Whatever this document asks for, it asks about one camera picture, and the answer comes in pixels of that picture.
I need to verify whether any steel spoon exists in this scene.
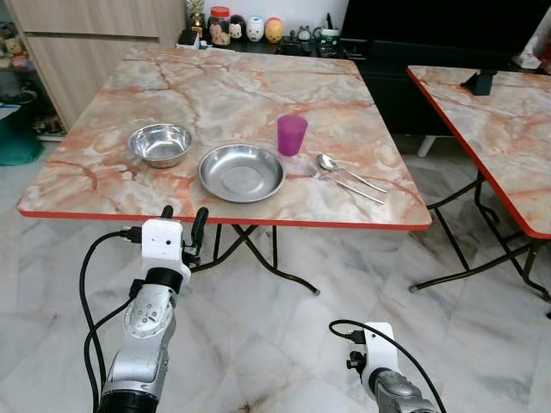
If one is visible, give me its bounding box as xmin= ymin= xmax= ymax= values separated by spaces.
xmin=317 ymin=154 xmax=389 ymax=194

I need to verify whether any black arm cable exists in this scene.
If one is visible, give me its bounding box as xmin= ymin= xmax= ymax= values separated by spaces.
xmin=79 ymin=225 xmax=144 ymax=410
xmin=329 ymin=319 xmax=447 ymax=413

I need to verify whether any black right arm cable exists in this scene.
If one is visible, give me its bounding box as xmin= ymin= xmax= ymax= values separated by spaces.
xmin=329 ymin=319 xmax=447 ymax=413

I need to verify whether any white green mug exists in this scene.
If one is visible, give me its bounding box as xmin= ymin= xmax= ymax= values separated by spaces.
xmin=319 ymin=28 xmax=342 ymax=58

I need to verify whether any steel fork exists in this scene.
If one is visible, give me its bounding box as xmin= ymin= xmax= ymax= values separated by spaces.
xmin=309 ymin=170 xmax=386 ymax=206

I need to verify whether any marble folding table with dishes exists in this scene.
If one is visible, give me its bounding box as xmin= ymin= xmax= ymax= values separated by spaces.
xmin=17 ymin=45 xmax=433 ymax=298

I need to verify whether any golden ornament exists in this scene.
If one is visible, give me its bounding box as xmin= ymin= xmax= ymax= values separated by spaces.
xmin=190 ymin=0 xmax=207 ymax=37

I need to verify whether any purple plastic cup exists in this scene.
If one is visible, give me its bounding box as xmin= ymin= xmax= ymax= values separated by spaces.
xmin=277 ymin=114 xmax=309 ymax=157

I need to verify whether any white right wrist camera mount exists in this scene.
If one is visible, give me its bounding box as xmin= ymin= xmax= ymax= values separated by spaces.
xmin=362 ymin=323 xmax=399 ymax=393

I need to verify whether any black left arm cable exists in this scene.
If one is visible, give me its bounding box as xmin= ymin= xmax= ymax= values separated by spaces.
xmin=79 ymin=225 xmax=144 ymax=410

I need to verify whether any black round figurine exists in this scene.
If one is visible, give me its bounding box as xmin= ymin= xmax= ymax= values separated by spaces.
xmin=229 ymin=15 xmax=248 ymax=42

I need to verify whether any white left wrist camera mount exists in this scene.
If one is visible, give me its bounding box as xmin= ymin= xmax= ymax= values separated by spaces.
xmin=140 ymin=219 xmax=188 ymax=285

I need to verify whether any black television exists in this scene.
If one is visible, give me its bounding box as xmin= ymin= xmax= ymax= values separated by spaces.
xmin=342 ymin=0 xmax=551 ymax=48

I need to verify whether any small black box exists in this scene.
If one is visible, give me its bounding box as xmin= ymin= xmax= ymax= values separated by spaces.
xmin=462 ymin=71 xmax=496 ymax=96

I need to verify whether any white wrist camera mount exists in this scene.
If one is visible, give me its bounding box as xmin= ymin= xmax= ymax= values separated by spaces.
xmin=362 ymin=323 xmax=399 ymax=393
xmin=140 ymin=219 xmax=188 ymax=285

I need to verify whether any red-lidded snack jar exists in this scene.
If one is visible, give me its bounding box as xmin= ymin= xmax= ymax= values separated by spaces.
xmin=207 ymin=6 xmax=232 ymax=46

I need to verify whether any small steel bowl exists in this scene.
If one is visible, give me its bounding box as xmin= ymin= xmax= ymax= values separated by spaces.
xmin=128 ymin=123 xmax=195 ymax=170

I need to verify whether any yellow round figurine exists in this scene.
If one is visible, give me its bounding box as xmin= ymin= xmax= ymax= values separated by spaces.
xmin=264 ymin=18 xmax=284 ymax=44

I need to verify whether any white round figurine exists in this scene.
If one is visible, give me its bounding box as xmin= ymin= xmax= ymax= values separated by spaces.
xmin=247 ymin=16 xmax=265 ymax=43

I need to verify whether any marble folding table red edge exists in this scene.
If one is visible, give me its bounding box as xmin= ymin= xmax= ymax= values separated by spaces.
xmin=406 ymin=65 xmax=551 ymax=304

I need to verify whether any round steel plate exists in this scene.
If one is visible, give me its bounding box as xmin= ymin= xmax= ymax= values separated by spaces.
xmin=198 ymin=144 xmax=287 ymax=205

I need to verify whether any green plastic bin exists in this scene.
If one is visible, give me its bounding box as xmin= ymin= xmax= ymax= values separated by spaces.
xmin=0 ymin=102 xmax=44 ymax=167

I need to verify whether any light wooden cabinet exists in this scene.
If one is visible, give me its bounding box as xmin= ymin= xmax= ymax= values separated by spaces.
xmin=4 ymin=0 xmax=189 ymax=132

